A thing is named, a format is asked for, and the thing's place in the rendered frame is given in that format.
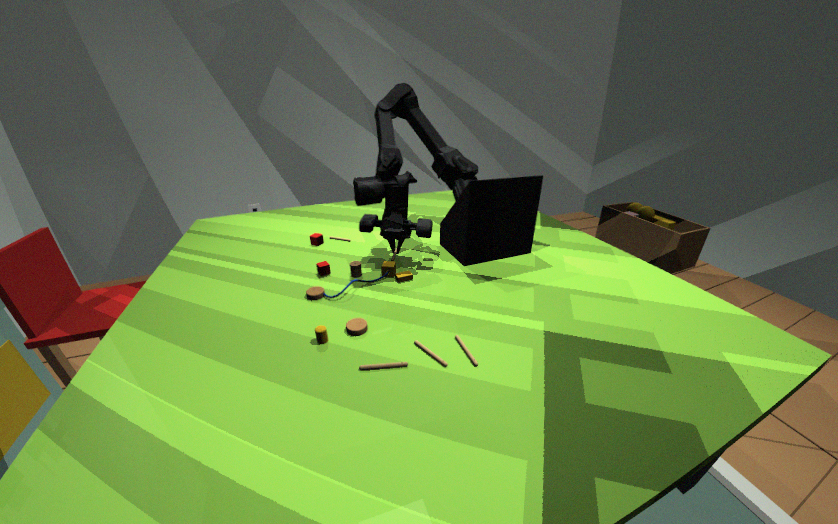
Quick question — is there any yellow cylinder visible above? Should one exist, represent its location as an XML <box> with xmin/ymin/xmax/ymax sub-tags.
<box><xmin>315</xmin><ymin>325</ymin><xmax>329</xmax><ymax>344</ymax></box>

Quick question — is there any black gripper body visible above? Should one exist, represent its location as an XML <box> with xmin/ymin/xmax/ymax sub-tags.
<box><xmin>358</xmin><ymin>200</ymin><xmax>433</xmax><ymax>238</ymax></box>

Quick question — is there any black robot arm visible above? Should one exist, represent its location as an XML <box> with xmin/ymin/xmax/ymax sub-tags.
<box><xmin>353</xmin><ymin>83</ymin><xmax>478</xmax><ymax>240</ymax></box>

